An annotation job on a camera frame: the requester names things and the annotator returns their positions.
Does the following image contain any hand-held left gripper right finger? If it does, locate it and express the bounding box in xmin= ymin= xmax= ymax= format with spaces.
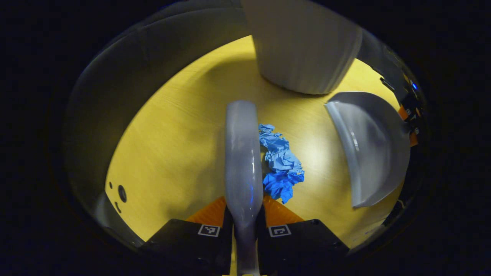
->
xmin=256 ymin=194 xmax=350 ymax=276

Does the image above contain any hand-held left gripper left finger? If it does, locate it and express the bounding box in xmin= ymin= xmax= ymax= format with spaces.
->
xmin=140 ymin=196 xmax=234 ymax=276

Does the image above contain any grey plastic dustpan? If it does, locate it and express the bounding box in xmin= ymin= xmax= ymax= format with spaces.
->
xmin=325 ymin=91 xmax=411 ymax=208

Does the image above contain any blue paper trash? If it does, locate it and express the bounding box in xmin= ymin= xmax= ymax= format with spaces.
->
xmin=258 ymin=123 xmax=305 ymax=204

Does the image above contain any grey small broom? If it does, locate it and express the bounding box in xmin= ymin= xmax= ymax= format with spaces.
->
xmin=224 ymin=100 xmax=264 ymax=276

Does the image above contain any grey ribbed garbage bin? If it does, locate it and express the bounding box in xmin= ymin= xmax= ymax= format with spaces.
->
xmin=241 ymin=0 xmax=363 ymax=95

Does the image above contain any black backdrop cloth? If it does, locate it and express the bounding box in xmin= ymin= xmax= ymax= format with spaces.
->
xmin=63 ymin=0 xmax=426 ymax=250

